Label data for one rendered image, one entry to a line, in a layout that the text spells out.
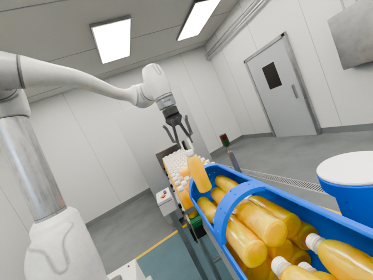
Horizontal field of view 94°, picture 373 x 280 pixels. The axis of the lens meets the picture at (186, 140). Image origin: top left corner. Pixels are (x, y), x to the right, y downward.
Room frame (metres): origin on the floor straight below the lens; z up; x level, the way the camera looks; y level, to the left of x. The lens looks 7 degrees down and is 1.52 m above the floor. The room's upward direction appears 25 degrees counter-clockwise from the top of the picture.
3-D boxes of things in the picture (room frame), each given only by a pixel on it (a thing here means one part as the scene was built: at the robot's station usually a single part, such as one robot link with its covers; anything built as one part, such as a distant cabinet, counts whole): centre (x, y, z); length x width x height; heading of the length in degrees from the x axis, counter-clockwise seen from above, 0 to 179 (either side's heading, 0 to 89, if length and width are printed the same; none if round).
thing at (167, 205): (1.19, 0.31, 1.05); 0.20 x 0.10 x 0.10; 10
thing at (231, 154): (1.48, -0.30, 0.55); 0.04 x 0.04 x 1.10; 10
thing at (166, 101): (0.85, 0.01, 1.62); 0.09 x 0.09 x 0.06
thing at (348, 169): (0.69, -0.60, 1.03); 0.28 x 0.28 x 0.01
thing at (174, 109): (0.85, 0.01, 1.55); 0.08 x 0.07 x 0.09; 100
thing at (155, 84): (0.86, 0.02, 1.73); 0.13 x 0.11 x 0.16; 36
